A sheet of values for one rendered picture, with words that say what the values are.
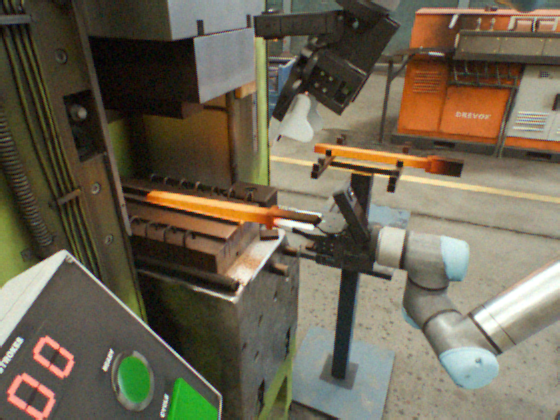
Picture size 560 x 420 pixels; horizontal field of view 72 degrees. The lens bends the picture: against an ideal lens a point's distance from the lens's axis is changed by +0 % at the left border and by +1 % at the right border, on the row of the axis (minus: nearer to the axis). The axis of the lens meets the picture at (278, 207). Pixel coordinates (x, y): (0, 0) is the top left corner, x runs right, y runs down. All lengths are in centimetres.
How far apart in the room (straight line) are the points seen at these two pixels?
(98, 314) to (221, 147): 72
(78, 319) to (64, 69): 36
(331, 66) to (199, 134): 68
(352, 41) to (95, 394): 44
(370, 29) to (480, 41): 358
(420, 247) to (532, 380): 140
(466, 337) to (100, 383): 53
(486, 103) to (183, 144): 352
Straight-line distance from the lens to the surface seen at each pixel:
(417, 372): 189
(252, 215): 81
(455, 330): 72
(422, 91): 425
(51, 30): 63
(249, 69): 78
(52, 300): 40
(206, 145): 110
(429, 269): 74
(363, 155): 118
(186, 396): 49
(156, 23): 59
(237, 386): 95
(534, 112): 437
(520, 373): 207
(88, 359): 41
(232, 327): 81
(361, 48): 48
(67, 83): 64
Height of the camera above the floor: 142
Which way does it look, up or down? 29 degrees down
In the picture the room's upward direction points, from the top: straight up
